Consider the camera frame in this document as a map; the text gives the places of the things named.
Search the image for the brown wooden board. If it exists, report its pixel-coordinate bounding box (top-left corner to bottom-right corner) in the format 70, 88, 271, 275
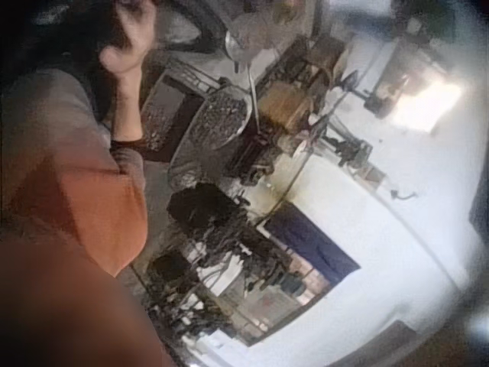
258, 81, 311, 132

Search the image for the large round metal bowl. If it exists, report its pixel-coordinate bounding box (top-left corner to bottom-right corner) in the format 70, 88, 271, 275
228, 0, 319, 64

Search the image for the black pot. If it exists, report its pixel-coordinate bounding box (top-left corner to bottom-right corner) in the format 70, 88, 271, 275
167, 182, 246, 239

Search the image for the blue panel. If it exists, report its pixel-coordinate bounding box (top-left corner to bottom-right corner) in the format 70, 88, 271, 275
263, 201, 362, 286

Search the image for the metal colander with dark contents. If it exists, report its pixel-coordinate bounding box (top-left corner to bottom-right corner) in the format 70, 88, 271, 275
186, 84, 254, 148

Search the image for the dark rectangular tray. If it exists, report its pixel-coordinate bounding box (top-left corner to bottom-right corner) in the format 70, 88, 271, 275
138, 70, 204, 162

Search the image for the metal ladle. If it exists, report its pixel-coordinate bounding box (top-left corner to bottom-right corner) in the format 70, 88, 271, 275
223, 29, 262, 128

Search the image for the metal faucet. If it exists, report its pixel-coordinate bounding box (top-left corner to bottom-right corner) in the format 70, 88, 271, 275
305, 125, 374, 170

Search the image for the person's right hand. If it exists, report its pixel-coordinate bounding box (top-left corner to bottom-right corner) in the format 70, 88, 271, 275
98, 0, 160, 78

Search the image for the grey metal basin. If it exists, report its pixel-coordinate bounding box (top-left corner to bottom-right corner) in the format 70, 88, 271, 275
167, 141, 238, 192

